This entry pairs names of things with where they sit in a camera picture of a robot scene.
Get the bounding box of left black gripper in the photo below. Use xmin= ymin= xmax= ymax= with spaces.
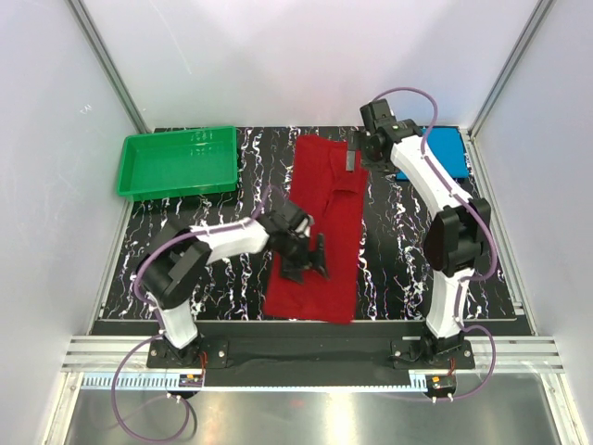
xmin=278 ymin=233 xmax=329 ymax=285

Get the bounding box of red t shirt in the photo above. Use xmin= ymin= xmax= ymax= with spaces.
xmin=263 ymin=134 xmax=368 ymax=324

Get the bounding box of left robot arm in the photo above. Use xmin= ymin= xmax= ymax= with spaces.
xmin=133 ymin=200 xmax=329 ymax=367

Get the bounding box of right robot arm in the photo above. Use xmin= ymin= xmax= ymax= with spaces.
xmin=347 ymin=98 xmax=497 ymax=368

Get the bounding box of folded blue t shirt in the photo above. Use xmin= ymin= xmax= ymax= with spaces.
xmin=396 ymin=126 xmax=467 ymax=182

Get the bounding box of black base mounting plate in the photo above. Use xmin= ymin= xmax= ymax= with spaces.
xmin=146 ymin=321 xmax=475 ymax=390

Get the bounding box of green plastic tray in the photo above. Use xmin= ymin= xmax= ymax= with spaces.
xmin=117 ymin=126 xmax=238 ymax=201

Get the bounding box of left small connector board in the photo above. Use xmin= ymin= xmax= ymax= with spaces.
xmin=179 ymin=374 xmax=204 ymax=388

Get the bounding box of small connector board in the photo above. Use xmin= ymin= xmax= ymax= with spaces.
xmin=179 ymin=374 xmax=204 ymax=388
xmin=427 ymin=375 xmax=457 ymax=393

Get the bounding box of right small connector board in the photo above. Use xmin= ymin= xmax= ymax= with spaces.
xmin=427 ymin=375 xmax=457 ymax=393

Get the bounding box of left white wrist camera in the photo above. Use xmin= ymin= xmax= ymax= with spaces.
xmin=295 ymin=215 xmax=314 ymax=238

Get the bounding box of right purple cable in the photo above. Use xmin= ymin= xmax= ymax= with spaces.
xmin=370 ymin=86 xmax=499 ymax=401

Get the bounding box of purple cable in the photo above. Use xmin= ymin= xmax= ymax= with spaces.
xmin=112 ymin=186 xmax=279 ymax=440
xmin=370 ymin=86 xmax=499 ymax=401

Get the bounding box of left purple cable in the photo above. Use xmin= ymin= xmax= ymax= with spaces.
xmin=112 ymin=186 xmax=279 ymax=440

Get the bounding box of right aluminium corner post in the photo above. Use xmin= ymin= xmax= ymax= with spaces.
xmin=467 ymin=0 xmax=555 ymax=138

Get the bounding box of aluminium corner post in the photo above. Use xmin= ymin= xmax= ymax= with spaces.
xmin=467 ymin=0 xmax=555 ymax=138
xmin=65 ymin=0 xmax=150 ymax=134

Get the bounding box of left aluminium corner post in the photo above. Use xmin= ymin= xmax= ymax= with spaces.
xmin=65 ymin=0 xmax=150 ymax=134

